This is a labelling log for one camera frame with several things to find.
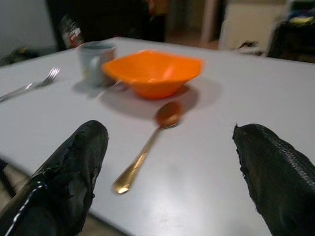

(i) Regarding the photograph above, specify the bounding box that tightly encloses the gold metal spoon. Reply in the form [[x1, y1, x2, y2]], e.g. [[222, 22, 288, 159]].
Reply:
[[112, 101, 184, 195]]

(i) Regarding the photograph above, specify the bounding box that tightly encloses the black cabinet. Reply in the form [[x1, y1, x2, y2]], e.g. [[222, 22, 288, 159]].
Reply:
[[46, 0, 165, 50]]

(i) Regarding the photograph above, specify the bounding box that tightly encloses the orange plastic bowl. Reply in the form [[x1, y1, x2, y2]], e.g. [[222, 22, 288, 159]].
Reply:
[[102, 49, 204, 100]]

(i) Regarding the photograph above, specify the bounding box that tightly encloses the grey ceramic mug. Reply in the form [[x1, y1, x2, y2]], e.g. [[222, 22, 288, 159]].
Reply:
[[77, 41, 116, 87]]

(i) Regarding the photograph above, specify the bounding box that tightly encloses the clear plastic snack bag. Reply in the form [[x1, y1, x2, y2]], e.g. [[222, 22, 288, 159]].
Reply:
[[59, 14, 84, 47]]

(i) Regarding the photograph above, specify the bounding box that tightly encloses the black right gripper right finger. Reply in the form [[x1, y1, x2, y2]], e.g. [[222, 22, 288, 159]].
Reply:
[[232, 122, 315, 236]]

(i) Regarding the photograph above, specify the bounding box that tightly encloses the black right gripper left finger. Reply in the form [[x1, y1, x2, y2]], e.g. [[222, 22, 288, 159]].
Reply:
[[0, 119, 109, 236]]

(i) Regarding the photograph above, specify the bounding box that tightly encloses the silver metal fork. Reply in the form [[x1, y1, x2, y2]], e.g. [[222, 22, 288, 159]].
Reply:
[[0, 67, 61, 104]]

